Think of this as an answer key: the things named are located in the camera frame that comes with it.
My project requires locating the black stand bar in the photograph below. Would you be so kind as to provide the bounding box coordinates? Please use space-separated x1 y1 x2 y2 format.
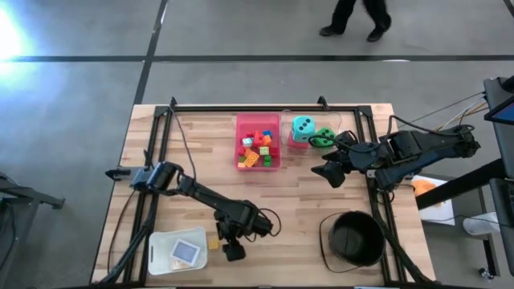
415 158 508 210

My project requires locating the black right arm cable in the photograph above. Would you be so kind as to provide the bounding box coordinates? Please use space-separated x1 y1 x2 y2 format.
308 115 441 149

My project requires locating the monitor with blue screen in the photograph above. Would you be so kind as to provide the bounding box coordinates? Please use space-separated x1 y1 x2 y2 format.
483 94 514 125

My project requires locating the white sheet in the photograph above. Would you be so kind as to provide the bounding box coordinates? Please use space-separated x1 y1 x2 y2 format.
411 174 457 226

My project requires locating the clear plastic bin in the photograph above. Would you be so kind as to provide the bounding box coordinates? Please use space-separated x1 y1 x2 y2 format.
279 108 351 150

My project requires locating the teal foam die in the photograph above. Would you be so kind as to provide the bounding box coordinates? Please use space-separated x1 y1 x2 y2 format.
291 115 317 144

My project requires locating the white plastic bin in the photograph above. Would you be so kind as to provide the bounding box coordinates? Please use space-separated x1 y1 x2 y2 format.
147 226 209 276

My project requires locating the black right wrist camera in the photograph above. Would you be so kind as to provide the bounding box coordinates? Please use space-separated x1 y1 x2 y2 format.
332 130 359 150

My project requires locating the pink plastic bin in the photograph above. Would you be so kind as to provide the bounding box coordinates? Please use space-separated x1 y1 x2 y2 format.
234 112 282 173

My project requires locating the orange cloth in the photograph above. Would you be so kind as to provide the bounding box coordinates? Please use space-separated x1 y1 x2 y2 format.
412 179 437 197

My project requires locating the black left camera cable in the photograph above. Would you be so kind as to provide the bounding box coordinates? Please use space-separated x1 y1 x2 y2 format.
248 207 283 242

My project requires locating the person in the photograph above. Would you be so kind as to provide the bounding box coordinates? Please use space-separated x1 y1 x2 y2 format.
319 0 393 43

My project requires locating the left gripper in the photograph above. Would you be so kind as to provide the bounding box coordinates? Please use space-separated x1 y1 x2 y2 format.
214 202 274 263

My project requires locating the green foam die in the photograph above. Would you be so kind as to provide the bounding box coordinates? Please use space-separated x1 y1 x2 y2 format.
312 127 337 149

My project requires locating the orange-yellow brick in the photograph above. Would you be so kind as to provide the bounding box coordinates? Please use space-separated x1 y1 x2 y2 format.
243 151 261 169

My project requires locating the grey equipment cart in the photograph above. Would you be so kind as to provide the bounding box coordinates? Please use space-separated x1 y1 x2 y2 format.
483 75 514 278

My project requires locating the black aluminium frame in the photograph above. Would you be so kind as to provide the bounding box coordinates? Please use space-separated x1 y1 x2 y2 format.
92 96 441 287

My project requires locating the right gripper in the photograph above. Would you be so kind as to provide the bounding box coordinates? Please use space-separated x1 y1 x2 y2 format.
311 140 381 189

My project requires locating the thin black cable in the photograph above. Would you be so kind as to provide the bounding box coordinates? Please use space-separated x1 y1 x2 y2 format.
170 104 198 181

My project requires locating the black bucket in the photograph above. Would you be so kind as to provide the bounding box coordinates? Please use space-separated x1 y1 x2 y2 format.
319 210 386 275

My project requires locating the black floor stand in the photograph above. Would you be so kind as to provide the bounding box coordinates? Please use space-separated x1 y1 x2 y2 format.
0 171 66 282

